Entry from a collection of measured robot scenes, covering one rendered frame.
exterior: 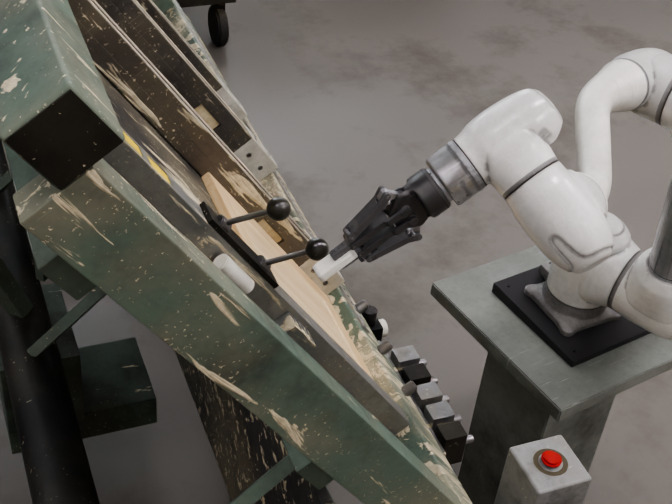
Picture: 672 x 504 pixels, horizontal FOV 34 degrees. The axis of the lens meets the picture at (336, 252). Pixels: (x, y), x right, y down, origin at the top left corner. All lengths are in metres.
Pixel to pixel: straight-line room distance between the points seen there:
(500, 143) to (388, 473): 0.58
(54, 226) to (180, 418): 2.15
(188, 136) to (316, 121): 2.70
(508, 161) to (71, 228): 0.68
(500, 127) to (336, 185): 2.75
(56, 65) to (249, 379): 0.55
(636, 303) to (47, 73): 1.65
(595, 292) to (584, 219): 0.98
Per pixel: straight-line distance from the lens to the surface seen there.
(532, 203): 1.66
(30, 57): 1.30
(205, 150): 2.13
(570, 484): 2.15
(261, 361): 1.55
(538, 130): 1.68
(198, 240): 1.70
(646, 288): 2.52
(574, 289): 2.65
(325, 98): 4.95
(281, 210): 1.65
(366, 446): 1.78
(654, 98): 2.14
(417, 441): 2.19
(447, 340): 3.75
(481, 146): 1.67
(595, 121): 1.92
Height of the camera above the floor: 2.52
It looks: 39 degrees down
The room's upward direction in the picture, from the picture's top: 6 degrees clockwise
